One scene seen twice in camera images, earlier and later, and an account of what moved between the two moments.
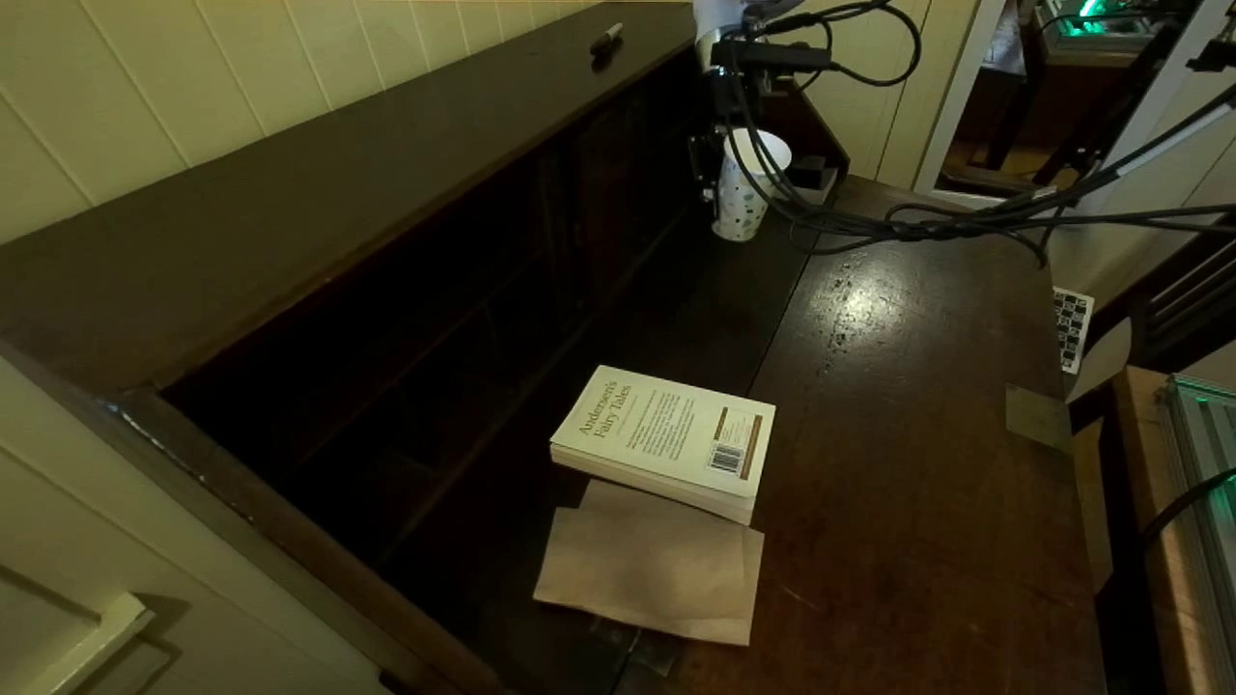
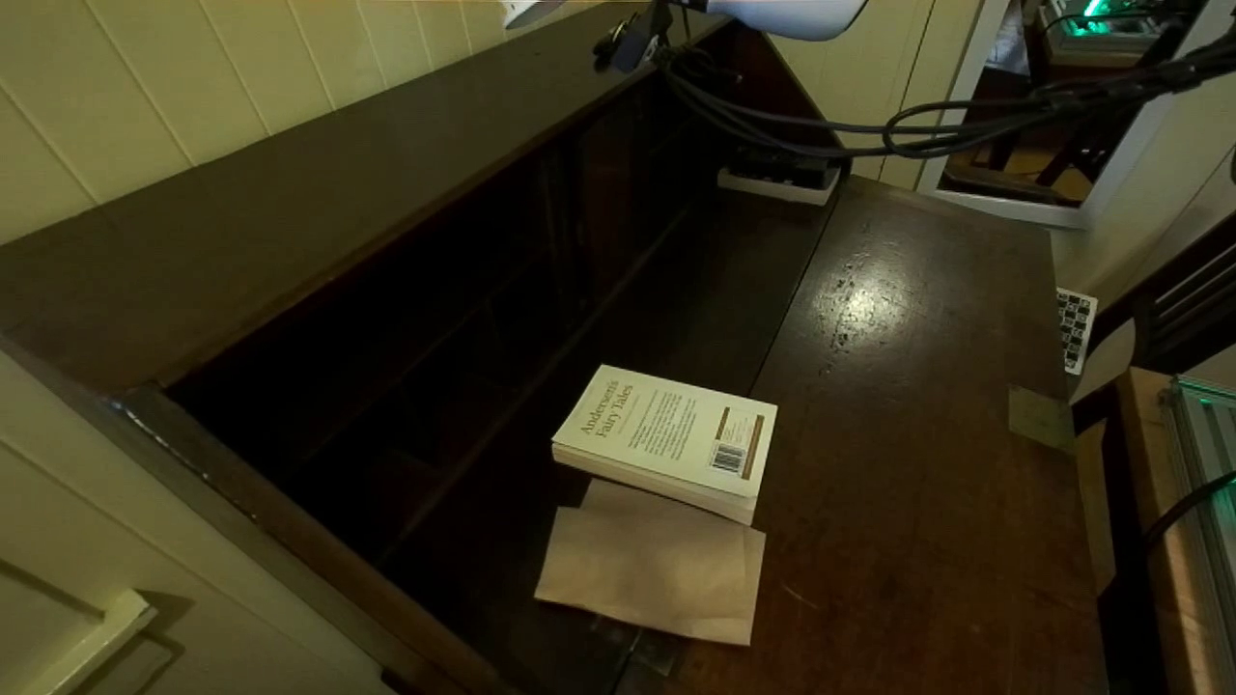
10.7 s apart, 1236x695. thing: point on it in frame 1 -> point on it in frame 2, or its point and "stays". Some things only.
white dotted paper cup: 747,176 -> 520,11
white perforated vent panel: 1072,317 stays
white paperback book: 668,441 stays
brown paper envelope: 655,559 stays
